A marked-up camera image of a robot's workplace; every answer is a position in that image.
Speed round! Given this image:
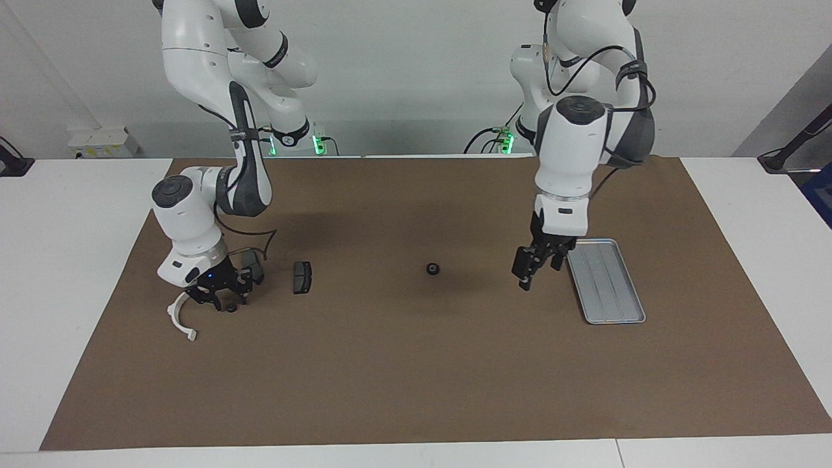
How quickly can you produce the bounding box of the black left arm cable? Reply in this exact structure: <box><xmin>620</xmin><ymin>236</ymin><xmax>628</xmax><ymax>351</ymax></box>
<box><xmin>543</xmin><ymin>0</ymin><xmax>657</xmax><ymax>196</ymax></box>

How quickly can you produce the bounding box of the long grey brake pad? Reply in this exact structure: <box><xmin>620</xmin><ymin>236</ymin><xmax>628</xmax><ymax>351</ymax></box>
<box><xmin>242</xmin><ymin>250</ymin><xmax>265</xmax><ymax>285</ymax></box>

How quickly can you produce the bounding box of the white wall socket box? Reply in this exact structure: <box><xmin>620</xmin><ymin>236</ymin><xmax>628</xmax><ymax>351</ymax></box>
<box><xmin>68</xmin><ymin>126</ymin><xmax>140</xmax><ymax>159</ymax></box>

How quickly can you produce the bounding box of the silver metal tray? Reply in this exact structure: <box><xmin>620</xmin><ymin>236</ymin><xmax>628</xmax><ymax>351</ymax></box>
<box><xmin>567</xmin><ymin>239</ymin><xmax>647</xmax><ymax>325</ymax></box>

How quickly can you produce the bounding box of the brown table mat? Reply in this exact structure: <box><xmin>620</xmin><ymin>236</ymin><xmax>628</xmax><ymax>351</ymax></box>
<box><xmin>39</xmin><ymin>156</ymin><xmax>832</xmax><ymax>451</ymax></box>

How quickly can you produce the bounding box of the white half ring bracket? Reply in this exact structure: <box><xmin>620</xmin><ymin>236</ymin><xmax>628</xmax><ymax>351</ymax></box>
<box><xmin>167</xmin><ymin>291</ymin><xmax>198</xmax><ymax>342</ymax></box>

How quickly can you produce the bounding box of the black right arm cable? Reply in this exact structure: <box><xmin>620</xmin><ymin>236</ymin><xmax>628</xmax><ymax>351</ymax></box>
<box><xmin>195</xmin><ymin>104</ymin><xmax>278</xmax><ymax>261</ymax></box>

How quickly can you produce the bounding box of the black table clamp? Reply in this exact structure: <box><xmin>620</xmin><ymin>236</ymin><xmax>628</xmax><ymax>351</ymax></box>
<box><xmin>0</xmin><ymin>136</ymin><xmax>34</xmax><ymax>177</ymax></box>

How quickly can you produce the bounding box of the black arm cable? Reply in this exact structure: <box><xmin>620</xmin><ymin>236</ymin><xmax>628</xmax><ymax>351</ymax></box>
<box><xmin>195</xmin><ymin>104</ymin><xmax>278</xmax><ymax>261</ymax></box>
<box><xmin>543</xmin><ymin>0</ymin><xmax>657</xmax><ymax>196</ymax></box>

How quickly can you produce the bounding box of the blue box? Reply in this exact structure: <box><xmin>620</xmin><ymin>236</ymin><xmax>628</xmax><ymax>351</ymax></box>
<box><xmin>801</xmin><ymin>162</ymin><xmax>832</xmax><ymax>228</ymax></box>

